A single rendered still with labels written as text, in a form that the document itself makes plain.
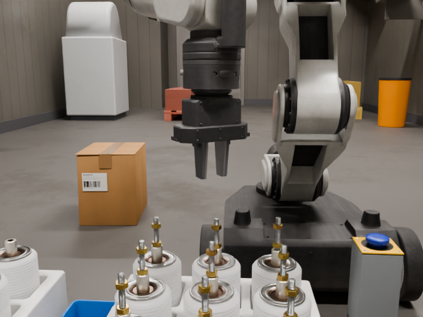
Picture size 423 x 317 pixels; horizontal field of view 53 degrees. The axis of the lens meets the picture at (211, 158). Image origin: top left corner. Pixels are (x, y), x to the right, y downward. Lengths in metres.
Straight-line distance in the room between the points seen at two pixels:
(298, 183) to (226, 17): 0.77
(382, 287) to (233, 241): 0.44
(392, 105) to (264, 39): 3.93
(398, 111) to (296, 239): 4.29
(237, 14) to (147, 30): 7.20
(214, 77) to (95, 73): 5.22
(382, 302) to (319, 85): 0.51
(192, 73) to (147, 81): 7.15
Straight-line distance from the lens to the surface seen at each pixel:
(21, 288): 0.95
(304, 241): 1.14
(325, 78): 1.07
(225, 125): 0.64
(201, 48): 0.61
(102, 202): 1.78
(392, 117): 5.33
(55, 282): 0.99
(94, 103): 5.83
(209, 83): 0.61
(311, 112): 1.04
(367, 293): 0.82
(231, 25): 0.60
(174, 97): 5.62
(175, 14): 0.63
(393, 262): 0.80
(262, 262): 0.85
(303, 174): 1.29
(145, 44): 7.78
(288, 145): 1.12
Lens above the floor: 0.61
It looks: 11 degrees down
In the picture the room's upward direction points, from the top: straight up
